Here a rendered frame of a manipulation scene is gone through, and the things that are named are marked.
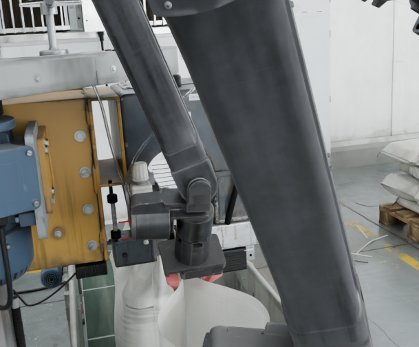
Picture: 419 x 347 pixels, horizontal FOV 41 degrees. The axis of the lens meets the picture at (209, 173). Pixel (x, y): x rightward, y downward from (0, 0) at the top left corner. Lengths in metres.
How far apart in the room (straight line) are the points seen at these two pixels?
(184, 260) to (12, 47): 2.97
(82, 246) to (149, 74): 0.45
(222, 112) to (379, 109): 5.69
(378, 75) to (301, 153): 5.61
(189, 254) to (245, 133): 0.62
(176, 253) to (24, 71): 0.36
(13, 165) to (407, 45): 5.46
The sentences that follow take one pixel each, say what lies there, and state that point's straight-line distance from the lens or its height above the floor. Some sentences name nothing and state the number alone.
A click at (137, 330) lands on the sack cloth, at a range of 1.49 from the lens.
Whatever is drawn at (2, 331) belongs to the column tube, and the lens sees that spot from 1.24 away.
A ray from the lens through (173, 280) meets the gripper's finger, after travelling 0.94.
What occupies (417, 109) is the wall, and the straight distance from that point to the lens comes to 6.20.
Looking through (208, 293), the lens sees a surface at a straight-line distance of 0.98.
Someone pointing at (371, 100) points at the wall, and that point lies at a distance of 5.90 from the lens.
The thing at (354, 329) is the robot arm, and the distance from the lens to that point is 0.43.
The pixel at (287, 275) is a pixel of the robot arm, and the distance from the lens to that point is 0.38.
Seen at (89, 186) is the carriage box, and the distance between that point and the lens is 1.07.
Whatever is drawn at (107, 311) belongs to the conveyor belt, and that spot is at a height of 0.38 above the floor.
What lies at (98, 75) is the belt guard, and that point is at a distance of 0.96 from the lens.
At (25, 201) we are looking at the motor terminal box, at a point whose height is 1.23.
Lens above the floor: 1.45
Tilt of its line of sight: 14 degrees down
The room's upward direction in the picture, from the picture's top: 3 degrees counter-clockwise
